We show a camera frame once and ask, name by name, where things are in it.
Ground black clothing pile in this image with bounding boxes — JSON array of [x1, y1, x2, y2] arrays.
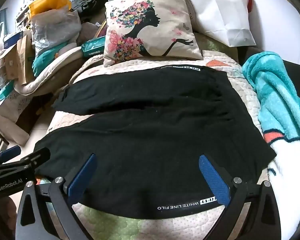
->
[[72, 0, 111, 23]]

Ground yellow plastic bag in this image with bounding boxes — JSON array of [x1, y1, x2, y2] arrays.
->
[[29, 0, 73, 17]]

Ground beige padded mat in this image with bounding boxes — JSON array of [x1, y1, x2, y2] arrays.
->
[[14, 46, 83, 97]]

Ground beige cardboard box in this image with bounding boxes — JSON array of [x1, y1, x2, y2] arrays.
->
[[0, 90, 33, 146]]

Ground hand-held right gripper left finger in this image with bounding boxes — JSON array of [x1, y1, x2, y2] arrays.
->
[[16, 153, 98, 240]]

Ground black pants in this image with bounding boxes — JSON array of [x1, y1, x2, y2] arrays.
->
[[34, 65, 277, 219]]

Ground teal and white fleece blanket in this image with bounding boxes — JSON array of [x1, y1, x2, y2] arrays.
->
[[242, 51, 300, 233]]

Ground floral silhouette printed cushion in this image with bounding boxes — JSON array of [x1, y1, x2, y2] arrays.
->
[[103, 0, 203, 67]]

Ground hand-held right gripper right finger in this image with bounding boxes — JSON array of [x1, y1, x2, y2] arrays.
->
[[198, 154, 282, 240]]

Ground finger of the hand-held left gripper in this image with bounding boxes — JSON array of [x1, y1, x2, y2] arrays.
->
[[0, 145, 22, 167], [0, 147, 51, 179]]

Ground white paper bag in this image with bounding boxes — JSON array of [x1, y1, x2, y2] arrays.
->
[[182, 0, 257, 48]]

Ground teal tissue packet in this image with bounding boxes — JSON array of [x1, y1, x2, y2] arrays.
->
[[32, 42, 68, 78], [80, 36, 107, 58]]

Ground quilted patterned bed cover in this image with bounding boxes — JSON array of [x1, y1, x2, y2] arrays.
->
[[35, 49, 298, 240]]

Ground white shelf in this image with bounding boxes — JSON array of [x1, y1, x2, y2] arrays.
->
[[14, 5, 32, 32]]

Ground clear plastic bag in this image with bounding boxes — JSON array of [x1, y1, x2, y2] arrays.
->
[[31, 9, 82, 55]]

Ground brown cardboard boxes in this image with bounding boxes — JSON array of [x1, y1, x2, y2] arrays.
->
[[4, 33, 35, 85]]

